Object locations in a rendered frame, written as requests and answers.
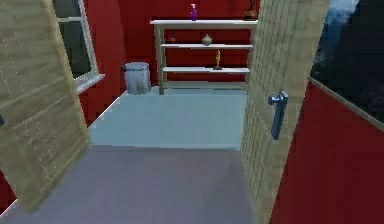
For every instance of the small golden statuette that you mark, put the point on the small golden statuette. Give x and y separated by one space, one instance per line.
218 60

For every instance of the grey trash bin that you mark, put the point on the grey trash bin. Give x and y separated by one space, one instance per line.
137 78

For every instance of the pale wooden shelf unit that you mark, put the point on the pale wooden shelf unit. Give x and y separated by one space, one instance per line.
203 46

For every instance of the beige round vase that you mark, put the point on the beige round vase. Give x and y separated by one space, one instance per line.
207 40

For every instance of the light wooden room door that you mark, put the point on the light wooden room door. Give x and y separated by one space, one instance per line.
276 50

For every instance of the dark brown kettle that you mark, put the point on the dark brown kettle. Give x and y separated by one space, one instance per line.
250 14

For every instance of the white framed window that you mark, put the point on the white framed window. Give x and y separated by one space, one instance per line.
75 43

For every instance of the light wooden door panel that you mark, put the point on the light wooden door panel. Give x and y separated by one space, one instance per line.
33 100

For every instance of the dark framed wall picture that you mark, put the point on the dark framed wall picture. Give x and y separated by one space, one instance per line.
353 56

